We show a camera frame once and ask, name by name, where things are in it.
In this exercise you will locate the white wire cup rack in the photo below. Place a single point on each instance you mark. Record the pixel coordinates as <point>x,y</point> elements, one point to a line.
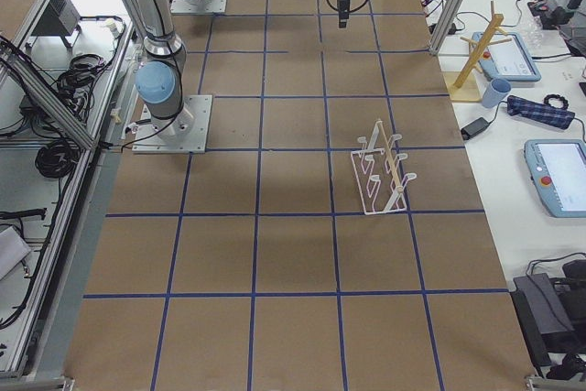
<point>382,185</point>

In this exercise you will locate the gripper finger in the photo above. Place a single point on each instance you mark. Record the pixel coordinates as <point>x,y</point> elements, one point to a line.
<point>345,17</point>
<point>341,17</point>

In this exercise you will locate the wooden mug tree stand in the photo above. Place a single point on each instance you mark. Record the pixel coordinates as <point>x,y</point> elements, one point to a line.
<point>462,88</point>

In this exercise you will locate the blue teach pendant far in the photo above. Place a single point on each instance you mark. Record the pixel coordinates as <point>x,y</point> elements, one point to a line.
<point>507,57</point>

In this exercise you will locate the blue teach pendant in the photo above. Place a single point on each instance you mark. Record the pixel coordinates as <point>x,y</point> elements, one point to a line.
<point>507,57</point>
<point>557,169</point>

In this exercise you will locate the black power adapter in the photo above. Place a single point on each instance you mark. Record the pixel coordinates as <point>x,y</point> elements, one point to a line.
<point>474,128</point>

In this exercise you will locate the light blue cup on desk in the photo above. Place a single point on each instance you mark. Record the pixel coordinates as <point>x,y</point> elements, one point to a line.
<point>496,90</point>

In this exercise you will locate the blue teach pendant near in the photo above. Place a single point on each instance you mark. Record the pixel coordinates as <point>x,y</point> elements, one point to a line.
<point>557,169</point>

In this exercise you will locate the blue plaid pencil case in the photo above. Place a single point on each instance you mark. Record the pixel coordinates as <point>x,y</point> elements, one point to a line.
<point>554,111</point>

